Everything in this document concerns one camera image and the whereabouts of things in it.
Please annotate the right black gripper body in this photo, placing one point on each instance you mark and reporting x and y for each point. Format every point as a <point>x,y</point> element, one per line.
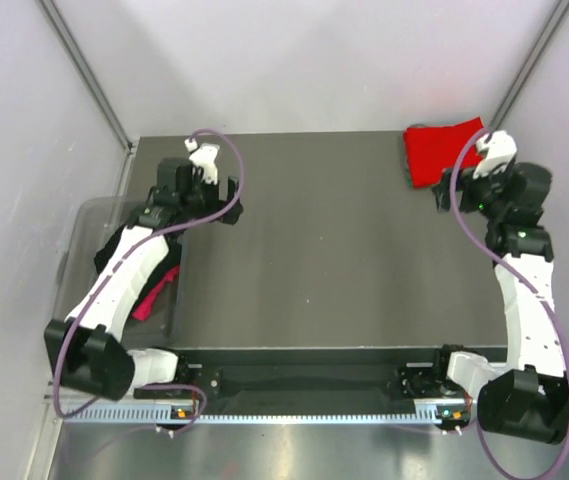
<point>483,194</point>

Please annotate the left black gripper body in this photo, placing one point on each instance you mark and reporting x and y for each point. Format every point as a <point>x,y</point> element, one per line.
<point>204,198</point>

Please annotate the red t shirt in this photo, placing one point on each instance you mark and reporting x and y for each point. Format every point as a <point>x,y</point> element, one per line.
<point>432,150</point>

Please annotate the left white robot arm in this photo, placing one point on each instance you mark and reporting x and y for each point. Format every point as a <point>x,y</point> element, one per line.
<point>85,349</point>

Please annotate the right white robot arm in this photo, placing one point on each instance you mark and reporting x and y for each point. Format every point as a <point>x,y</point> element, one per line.
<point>528,398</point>

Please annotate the black t shirt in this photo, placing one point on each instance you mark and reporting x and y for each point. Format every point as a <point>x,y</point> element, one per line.
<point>172,259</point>

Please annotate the folded green t shirt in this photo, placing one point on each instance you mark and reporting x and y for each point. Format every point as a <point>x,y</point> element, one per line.
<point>408,176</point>

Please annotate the pink t shirt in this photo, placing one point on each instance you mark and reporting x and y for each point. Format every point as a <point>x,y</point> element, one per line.
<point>144,309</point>

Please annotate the clear plastic bin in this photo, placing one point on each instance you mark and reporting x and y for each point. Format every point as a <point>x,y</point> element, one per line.
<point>96,221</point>

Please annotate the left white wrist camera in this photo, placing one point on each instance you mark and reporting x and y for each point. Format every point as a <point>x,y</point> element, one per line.
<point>203,156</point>

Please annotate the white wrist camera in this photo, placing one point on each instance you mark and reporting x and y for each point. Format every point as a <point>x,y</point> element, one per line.
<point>203,156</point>
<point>497,150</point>

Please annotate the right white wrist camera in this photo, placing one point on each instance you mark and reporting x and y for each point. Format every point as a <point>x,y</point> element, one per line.
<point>497,150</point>

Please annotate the right aluminium frame post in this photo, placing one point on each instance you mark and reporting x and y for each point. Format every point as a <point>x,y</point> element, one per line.
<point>550,28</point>

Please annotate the aluminium frame post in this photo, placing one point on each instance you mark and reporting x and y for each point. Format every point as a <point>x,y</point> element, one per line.
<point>67,39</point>
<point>550,28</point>

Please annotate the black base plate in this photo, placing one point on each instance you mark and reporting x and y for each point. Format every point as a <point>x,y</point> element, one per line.
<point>394,381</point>

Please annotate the left aluminium frame post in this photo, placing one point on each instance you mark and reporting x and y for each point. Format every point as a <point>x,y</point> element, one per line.
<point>67,39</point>

